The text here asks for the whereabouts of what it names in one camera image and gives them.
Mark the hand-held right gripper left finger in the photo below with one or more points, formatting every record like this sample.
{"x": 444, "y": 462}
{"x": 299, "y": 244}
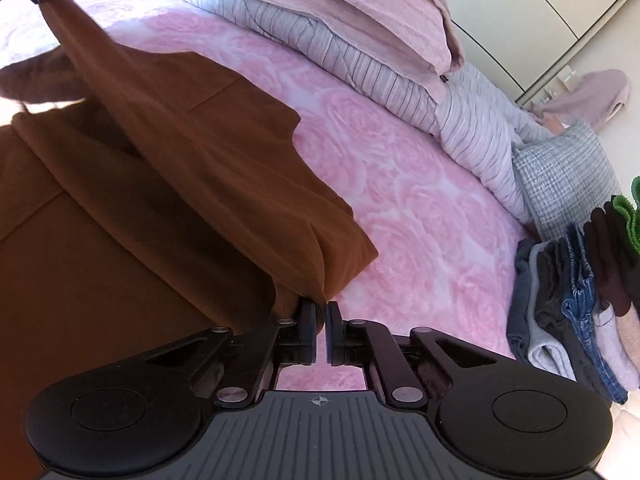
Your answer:
{"x": 309, "y": 332}

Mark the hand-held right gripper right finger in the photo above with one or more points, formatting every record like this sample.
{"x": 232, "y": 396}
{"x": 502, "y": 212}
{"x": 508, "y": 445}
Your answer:
{"x": 334, "y": 332}

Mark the brown garment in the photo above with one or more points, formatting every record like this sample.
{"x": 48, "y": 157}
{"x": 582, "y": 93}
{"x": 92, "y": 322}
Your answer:
{"x": 150, "y": 185}

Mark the grey striped duvet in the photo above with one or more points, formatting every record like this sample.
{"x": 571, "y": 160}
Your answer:
{"x": 470, "y": 125}

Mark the pink floral blanket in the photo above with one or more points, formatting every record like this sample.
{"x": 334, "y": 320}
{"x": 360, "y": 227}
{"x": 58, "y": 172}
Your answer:
{"x": 400, "y": 200}

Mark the pink pillow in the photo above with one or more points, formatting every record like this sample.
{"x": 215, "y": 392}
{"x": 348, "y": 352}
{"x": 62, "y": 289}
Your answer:
{"x": 360, "y": 15}

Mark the stack of folded clothes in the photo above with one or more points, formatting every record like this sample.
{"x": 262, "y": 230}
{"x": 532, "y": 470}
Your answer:
{"x": 575, "y": 310}

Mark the cream wardrobe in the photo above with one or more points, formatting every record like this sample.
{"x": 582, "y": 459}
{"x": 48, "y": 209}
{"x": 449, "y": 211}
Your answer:
{"x": 525, "y": 10}

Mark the pale pink hanging garment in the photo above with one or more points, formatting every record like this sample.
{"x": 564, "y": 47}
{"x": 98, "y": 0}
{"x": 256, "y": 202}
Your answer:
{"x": 595, "y": 95}

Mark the grey checkered pillow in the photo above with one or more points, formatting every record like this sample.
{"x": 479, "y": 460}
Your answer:
{"x": 570, "y": 180}

